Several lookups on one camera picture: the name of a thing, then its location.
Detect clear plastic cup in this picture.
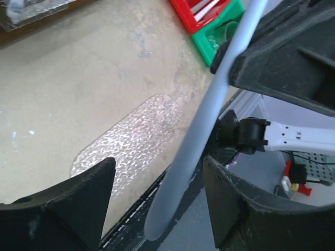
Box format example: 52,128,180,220
209,21,239,53

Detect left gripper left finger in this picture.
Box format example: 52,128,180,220
1,157,116,250

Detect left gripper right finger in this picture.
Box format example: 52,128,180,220
203,156,334,250

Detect green bin cups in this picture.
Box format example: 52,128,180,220
192,0,244,67

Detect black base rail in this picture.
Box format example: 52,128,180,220
99,163,216,251

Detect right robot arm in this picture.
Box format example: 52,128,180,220
211,1,334,155

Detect dark wooden oval tray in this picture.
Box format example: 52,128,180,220
1,1,99,49

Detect textured clear oval mat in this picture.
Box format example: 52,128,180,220
70,94,182,198

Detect white toothbrush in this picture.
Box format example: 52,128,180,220
191,0,219,22

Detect clear acrylic toothbrush holder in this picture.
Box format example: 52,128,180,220
1,0,73,32

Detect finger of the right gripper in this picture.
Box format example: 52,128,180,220
210,0,335,117

